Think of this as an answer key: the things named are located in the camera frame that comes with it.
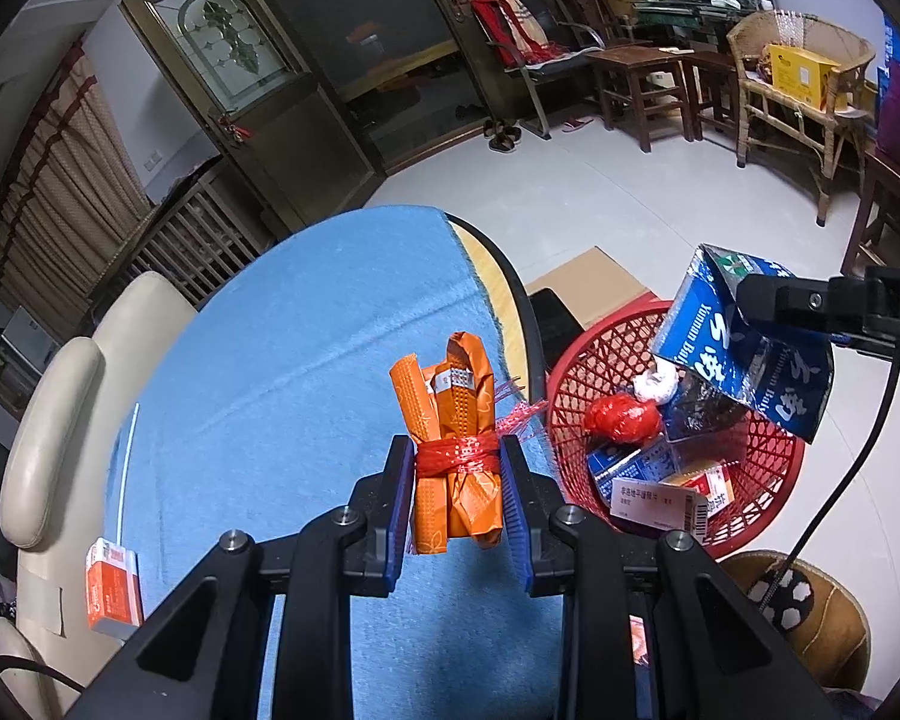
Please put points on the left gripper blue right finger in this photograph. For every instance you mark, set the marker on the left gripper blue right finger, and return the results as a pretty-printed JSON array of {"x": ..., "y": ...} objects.
[{"x": 562, "y": 550}]

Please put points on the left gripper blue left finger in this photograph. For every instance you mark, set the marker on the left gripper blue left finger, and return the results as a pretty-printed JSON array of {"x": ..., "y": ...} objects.
[{"x": 353, "y": 550}]

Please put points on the white long medicine box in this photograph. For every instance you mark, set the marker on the white long medicine box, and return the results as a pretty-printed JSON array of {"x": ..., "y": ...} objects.
[{"x": 660, "y": 506}]

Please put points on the blue foil snack wrapper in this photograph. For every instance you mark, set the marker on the blue foil snack wrapper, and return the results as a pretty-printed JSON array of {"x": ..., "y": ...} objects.
[{"x": 786, "y": 380}]

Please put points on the orange wrapper bundle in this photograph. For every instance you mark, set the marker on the orange wrapper bundle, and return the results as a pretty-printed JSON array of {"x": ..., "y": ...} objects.
[{"x": 449, "y": 411}]

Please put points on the blue white medicine box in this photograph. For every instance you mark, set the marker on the blue white medicine box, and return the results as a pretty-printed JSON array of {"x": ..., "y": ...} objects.
[{"x": 654, "y": 462}]

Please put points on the red plastic bag ball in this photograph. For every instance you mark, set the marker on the red plastic bag ball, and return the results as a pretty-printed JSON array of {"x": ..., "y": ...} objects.
[{"x": 622, "y": 419}]

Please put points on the red yellow medicine box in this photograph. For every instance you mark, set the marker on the red yellow medicine box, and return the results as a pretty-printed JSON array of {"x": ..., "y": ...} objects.
[{"x": 713, "y": 480}]

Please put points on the white plastic bag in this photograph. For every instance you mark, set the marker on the white plastic bag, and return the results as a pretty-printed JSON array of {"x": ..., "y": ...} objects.
[{"x": 659, "y": 384}]

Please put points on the black plastic bag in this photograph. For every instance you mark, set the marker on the black plastic bag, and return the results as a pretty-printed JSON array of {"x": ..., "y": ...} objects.
[{"x": 699, "y": 409}]

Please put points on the blue tablecloth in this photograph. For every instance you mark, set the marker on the blue tablecloth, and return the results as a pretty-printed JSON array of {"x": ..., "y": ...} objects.
[{"x": 272, "y": 403}]

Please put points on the wicker armchair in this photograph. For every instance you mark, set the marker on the wicker armchair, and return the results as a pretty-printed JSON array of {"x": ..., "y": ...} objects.
[{"x": 823, "y": 133}]

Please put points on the red plastic waste basket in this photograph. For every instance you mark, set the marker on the red plastic waste basket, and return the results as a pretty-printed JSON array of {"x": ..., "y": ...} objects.
[{"x": 762, "y": 460}]

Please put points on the white thin stick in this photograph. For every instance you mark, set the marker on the white thin stick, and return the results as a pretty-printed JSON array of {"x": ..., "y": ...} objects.
[{"x": 125, "y": 471}]

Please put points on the orange white carton box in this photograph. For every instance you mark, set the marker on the orange white carton box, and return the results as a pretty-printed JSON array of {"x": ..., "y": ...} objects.
[{"x": 113, "y": 593}]

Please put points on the yellow cardboard box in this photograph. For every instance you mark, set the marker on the yellow cardboard box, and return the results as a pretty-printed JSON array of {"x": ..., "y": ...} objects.
[{"x": 800, "y": 74}]

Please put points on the flat cardboard sheet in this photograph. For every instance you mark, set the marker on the flat cardboard sheet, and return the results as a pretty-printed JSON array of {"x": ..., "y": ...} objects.
[{"x": 591, "y": 283}]

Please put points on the cream leather sofa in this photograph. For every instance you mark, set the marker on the cream leather sofa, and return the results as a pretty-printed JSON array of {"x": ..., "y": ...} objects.
[{"x": 52, "y": 501}]

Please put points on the wooden crib railing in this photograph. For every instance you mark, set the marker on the wooden crib railing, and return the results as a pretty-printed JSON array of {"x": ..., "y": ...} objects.
[{"x": 203, "y": 234}]

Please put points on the dark wooden stool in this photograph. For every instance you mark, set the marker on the dark wooden stool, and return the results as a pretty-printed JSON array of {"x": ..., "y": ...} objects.
[{"x": 647, "y": 81}]

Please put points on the pair of slippers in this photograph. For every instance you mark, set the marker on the pair of slippers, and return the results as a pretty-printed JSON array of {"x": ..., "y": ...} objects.
[{"x": 501, "y": 137}]

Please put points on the beige striped curtain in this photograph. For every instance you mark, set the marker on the beige striped curtain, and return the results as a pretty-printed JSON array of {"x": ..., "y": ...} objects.
[{"x": 70, "y": 200}]

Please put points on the chair with red clothes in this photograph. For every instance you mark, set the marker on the chair with red clothes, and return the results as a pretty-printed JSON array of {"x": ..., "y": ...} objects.
[{"x": 535, "y": 47}]

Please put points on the open glass panel door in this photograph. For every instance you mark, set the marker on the open glass panel door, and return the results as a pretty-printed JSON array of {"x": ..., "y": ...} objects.
[{"x": 266, "y": 105}]

